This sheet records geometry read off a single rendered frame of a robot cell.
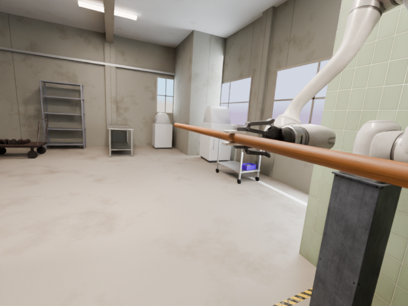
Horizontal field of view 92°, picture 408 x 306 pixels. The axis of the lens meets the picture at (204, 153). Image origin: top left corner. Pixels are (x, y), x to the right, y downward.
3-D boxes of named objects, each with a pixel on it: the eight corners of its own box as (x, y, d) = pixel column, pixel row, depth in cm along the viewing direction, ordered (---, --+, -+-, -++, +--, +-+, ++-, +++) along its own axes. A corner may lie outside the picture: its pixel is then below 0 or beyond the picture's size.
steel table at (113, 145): (129, 146, 696) (129, 122, 680) (133, 156, 549) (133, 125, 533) (108, 147, 669) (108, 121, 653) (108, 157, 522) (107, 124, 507)
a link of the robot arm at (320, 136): (308, 156, 68) (280, 149, 80) (339, 155, 73) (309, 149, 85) (312, 124, 66) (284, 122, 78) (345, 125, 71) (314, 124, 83)
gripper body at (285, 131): (295, 127, 65) (272, 125, 62) (291, 152, 67) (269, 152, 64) (279, 125, 72) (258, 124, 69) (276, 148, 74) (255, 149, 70)
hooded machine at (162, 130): (168, 146, 755) (169, 113, 732) (172, 149, 708) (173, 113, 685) (152, 146, 729) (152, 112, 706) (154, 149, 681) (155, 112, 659)
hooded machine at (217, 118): (231, 162, 555) (236, 107, 527) (209, 163, 527) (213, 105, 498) (217, 156, 625) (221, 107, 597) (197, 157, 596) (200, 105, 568)
